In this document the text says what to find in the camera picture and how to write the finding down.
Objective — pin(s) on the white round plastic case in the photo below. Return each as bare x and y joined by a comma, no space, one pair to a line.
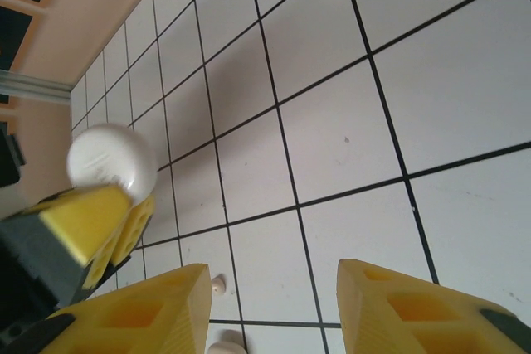
108,159

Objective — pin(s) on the small beige earbud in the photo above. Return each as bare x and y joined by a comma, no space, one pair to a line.
217,285

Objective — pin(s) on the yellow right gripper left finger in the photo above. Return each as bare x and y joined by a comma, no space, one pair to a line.
145,321

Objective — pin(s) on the aluminium corner post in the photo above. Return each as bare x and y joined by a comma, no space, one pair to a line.
33,86

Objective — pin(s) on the beige earbud charging case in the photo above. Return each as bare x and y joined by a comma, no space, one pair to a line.
226,345

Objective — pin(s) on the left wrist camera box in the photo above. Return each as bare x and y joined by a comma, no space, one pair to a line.
8,159

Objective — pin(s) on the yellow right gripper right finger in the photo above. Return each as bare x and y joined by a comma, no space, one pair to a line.
415,321

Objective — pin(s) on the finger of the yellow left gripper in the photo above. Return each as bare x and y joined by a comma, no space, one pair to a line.
83,221
132,225

